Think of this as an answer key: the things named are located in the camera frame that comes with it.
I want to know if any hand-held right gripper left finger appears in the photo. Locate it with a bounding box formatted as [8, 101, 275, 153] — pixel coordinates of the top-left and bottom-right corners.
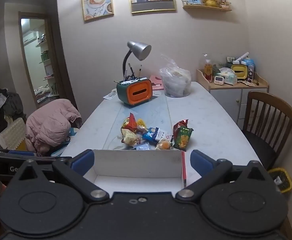
[11, 149, 109, 203]

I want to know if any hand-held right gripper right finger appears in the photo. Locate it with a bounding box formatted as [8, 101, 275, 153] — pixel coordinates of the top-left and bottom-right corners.
[175, 149, 274, 203]

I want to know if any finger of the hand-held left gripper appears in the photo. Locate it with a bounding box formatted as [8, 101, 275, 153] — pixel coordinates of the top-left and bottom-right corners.
[0, 148, 73, 162]

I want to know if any reddish brown snack packet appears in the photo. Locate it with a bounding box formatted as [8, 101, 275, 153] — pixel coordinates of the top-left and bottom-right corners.
[173, 119, 189, 137]

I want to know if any white cardboard box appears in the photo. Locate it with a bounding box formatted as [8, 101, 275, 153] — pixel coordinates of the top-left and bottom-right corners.
[83, 149, 187, 193]

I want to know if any blue cookie packet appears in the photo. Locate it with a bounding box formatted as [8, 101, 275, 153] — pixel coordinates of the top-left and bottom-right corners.
[142, 127, 173, 143]

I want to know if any white ribbed foam mat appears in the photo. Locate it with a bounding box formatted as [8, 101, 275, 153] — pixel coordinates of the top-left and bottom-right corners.
[0, 117, 27, 151]

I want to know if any green chip packet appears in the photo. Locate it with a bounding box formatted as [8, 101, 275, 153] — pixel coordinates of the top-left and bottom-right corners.
[173, 127, 194, 152]

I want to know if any pink padded jacket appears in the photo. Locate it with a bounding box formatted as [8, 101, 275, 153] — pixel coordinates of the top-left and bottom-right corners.
[25, 99, 82, 157]

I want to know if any clear orange snack packet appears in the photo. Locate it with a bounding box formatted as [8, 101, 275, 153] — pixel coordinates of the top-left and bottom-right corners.
[155, 140, 173, 151]

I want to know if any dark clothes pile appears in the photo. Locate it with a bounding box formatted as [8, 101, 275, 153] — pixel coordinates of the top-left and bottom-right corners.
[0, 87, 27, 122]

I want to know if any cream snack packet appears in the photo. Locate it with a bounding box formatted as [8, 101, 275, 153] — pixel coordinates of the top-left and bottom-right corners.
[121, 128, 139, 146]

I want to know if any small blue packet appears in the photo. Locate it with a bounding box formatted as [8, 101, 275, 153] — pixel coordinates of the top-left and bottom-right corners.
[135, 142, 151, 151]

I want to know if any red yellow snack packet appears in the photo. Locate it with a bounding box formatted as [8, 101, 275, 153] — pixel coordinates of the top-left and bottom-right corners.
[122, 113, 138, 130]

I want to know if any brown wooden chair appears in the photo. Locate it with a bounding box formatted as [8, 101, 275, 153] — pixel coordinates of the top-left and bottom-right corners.
[241, 91, 292, 170]

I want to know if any clear plastic bag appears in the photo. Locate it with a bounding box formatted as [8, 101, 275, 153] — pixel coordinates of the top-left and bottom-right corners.
[160, 54, 192, 98]

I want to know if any yellow trash bin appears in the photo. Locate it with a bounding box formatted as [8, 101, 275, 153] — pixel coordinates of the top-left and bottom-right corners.
[268, 167, 292, 193]

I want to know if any orange green desk organizer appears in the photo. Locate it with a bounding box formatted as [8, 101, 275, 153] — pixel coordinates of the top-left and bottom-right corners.
[116, 79, 153, 107]

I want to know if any soft tissue pack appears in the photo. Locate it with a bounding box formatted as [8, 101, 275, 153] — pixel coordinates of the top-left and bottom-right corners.
[219, 67, 237, 85]

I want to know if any orange liquid bottle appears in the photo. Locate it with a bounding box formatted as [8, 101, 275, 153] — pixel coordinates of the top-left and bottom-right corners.
[203, 54, 213, 82]

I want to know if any pink box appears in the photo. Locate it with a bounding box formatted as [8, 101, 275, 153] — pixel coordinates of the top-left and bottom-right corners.
[150, 74, 164, 90]

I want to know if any yellow tissue box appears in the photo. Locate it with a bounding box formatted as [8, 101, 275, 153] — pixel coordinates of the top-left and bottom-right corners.
[230, 64, 255, 82]

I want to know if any white paper roll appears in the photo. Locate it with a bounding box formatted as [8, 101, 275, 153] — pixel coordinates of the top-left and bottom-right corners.
[232, 52, 250, 64]

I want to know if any silver desk lamp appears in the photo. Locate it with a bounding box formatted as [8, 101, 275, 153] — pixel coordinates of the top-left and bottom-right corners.
[122, 41, 152, 80]

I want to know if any framed food picture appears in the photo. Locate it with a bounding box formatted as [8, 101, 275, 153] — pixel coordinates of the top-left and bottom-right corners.
[80, 0, 114, 22]

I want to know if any brown door frame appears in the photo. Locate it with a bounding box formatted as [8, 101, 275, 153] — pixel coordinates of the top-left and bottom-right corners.
[18, 11, 74, 109]

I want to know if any wooden wall shelf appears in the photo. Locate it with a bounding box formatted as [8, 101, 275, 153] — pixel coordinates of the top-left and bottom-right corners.
[182, 4, 232, 12]

